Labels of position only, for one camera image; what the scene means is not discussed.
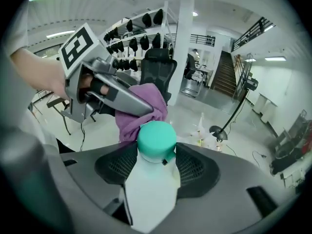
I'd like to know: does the person's left forearm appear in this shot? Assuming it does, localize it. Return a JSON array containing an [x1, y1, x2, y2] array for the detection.
[[9, 47, 71, 100]]

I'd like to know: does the person's white shirt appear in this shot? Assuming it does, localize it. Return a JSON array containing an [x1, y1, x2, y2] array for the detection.
[[0, 0, 61, 156]]

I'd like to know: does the white square pillar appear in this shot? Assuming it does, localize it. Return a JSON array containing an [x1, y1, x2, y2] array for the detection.
[[167, 0, 196, 107]]

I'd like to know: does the black floor cable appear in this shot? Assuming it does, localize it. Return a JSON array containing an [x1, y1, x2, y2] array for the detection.
[[226, 144, 268, 167]]

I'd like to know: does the white drink container teal cap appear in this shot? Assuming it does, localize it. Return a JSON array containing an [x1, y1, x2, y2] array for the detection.
[[124, 120, 182, 234]]

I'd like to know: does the black balcony railing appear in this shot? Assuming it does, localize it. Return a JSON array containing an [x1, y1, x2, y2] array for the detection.
[[231, 16, 275, 53]]

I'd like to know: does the white metal shelving rack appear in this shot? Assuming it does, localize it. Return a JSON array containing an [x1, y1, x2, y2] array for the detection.
[[103, 0, 178, 67]]

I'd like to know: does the black bag pile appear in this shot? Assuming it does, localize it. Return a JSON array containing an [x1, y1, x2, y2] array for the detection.
[[269, 140, 312, 176]]

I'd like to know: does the black mesh office chair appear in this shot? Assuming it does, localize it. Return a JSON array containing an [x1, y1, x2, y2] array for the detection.
[[140, 48, 178, 106]]

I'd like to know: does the person's left hand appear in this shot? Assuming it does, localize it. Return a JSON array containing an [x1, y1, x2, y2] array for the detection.
[[79, 74, 110, 97]]

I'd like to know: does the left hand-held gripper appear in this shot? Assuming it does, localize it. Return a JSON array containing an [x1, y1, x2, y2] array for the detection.
[[58, 22, 155, 124]]

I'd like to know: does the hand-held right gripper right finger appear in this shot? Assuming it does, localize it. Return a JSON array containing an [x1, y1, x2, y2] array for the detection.
[[174, 142, 301, 230]]

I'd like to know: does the white plastic bag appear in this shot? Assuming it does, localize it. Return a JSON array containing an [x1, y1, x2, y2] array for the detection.
[[189, 113, 221, 151]]

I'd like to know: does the black frame desk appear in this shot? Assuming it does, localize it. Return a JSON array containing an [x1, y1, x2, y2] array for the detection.
[[28, 89, 72, 136]]

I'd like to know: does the white low cabinet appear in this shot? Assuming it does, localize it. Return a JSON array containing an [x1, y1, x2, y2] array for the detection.
[[252, 92, 279, 124]]

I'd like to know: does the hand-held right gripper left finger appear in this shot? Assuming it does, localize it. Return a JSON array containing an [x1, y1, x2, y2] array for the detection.
[[59, 141, 140, 226]]

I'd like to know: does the purple cloth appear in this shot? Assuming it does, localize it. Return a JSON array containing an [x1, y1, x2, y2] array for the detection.
[[114, 82, 169, 143]]

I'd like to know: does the brown staircase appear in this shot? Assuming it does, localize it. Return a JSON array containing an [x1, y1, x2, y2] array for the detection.
[[211, 50, 239, 98]]

